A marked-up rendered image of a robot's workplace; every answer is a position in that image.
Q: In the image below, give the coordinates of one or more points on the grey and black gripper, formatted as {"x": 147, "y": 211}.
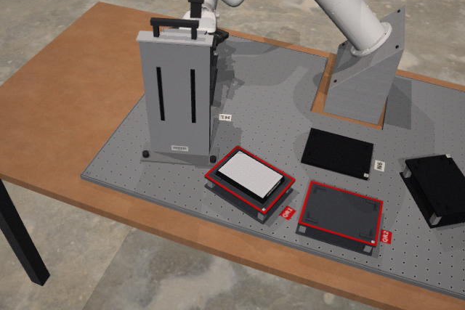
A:
{"x": 208, "y": 21}

